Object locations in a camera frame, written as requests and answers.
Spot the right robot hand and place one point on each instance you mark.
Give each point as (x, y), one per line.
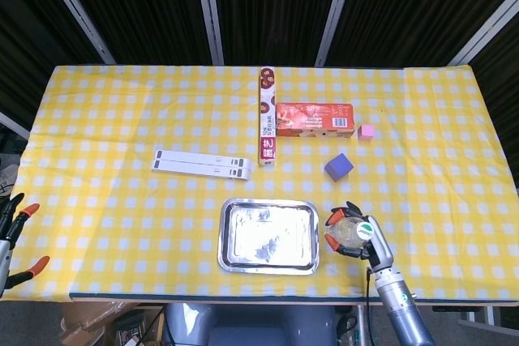
(381, 249)

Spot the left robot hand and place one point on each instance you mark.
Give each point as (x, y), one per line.
(5, 249)

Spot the clear plastic water bottle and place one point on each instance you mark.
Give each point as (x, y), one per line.
(348, 232)

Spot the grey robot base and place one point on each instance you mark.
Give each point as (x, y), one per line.
(251, 323)

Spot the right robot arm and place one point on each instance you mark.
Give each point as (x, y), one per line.
(399, 305)

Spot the stainless steel tray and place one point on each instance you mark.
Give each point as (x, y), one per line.
(269, 236)

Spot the purple cube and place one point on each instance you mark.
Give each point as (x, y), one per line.
(338, 167)

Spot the brown cardboard box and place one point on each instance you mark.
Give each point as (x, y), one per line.
(93, 321)

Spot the pink cube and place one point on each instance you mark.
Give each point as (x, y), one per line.
(366, 132)

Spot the yellow white checked tablecloth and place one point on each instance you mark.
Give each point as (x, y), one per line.
(121, 220)

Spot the orange biscuit box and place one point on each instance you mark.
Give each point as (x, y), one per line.
(312, 119)

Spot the long white red-label box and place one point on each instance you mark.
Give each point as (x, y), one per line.
(267, 119)

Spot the white folding laptop stand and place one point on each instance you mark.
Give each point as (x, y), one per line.
(194, 164)

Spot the white frame post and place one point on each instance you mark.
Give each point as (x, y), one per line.
(486, 24)
(208, 9)
(73, 7)
(12, 124)
(336, 9)

